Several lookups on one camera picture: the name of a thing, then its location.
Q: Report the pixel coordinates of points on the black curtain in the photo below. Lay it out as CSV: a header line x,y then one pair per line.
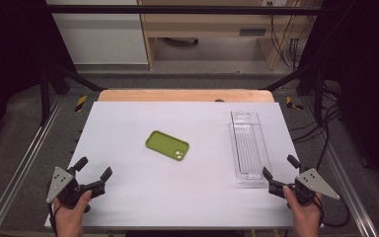
x,y
365,65
10,49

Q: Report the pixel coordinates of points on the black horizontal frame bar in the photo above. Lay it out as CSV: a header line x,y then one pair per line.
x,y
177,9

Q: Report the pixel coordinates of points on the person's left hand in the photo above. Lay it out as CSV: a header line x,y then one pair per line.
x,y
70,219

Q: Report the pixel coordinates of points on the white table board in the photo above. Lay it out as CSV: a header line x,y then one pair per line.
x,y
184,194

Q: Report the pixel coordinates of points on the yellow black tape strip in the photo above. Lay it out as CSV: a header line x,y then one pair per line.
x,y
289,102
81,103

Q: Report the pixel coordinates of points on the aluminium floor rail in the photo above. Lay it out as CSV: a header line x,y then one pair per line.
x,y
348,184
19,171

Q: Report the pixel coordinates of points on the wooden table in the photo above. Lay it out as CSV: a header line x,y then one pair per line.
x,y
177,95

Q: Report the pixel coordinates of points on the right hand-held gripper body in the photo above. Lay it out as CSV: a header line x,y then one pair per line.
x,y
311,184

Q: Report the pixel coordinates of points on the green phone case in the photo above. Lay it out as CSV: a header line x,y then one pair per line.
x,y
165,144

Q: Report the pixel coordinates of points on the person's right hand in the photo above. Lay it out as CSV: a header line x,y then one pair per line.
x,y
306,219

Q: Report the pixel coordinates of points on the light wooden desk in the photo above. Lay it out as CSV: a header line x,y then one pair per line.
x,y
210,26

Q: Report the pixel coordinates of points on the clear plastic packaging tray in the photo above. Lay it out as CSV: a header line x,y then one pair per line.
x,y
248,148

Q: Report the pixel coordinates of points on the white cabinet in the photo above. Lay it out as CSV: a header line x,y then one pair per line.
x,y
102,36

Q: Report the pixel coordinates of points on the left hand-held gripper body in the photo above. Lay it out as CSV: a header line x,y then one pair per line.
x,y
66,189

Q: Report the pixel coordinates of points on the black frame stand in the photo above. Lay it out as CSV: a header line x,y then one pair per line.
x,y
318,95
45,95

